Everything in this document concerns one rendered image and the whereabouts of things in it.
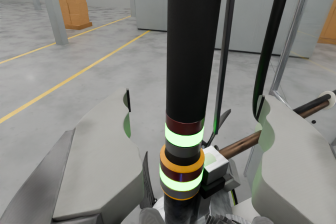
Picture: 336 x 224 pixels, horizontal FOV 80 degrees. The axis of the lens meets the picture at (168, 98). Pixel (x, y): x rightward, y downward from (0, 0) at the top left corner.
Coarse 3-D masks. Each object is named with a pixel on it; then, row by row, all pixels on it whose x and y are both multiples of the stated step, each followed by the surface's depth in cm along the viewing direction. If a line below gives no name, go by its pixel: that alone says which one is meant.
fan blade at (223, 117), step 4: (224, 112) 57; (228, 112) 52; (220, 116) 60; (224, 116) 52; (220, 120) 55; (220, 124) 51; (212, 132) 56; (212, 136) 52; (208, 140) 56; (208, 144) 51
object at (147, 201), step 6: (144, 156) 79; (144, 162) 76; (144, 168) 75; (144, 174) 73; (144, 180) 72; (144, 186) 71; (150, 186) 63; (144, 192) 72; (150, 192) 63; (144, 198) 74; (150, 198) 63; (144, 204) 74; (150, 204) 65
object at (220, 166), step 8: (216, 152) 23; (216, 160) 22; (224, 160) 22; (208, 168) 21; (216, 168) 22; (224, 168) 22; (208, 176) 21; (216, 176) 22; (208, 184) 22; (216, 184) 22; (200, 192) 23; (208, 192) 22; (160, 200) 27; (200, 200) 23; (208, 200) 24; (160, 208) 26; (200, 208) 24; (208, 208) 25; (192, 216) 26; (200, 216) 25
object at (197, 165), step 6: (162, 150) 20; (162, 156) 19; (162, 162) 19; (168, 162) 18; (198, 162) 18; (168, 168) 18; (174, 168) 18; (180, 168) 18; (186, 168) 18; (192, 168) 18; (174, 180) 18; (192, 180) 19; (174, 198) 20; (186, 198) 20
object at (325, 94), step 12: (276, 0) 17; (276, 12) 17; (276, 24) 17; (264, 48) 19; (264, 60) 19; (264, 72) 20; (324, 96) 33; (252, 108) 23; (300, 108) 30; (324, 108) 35
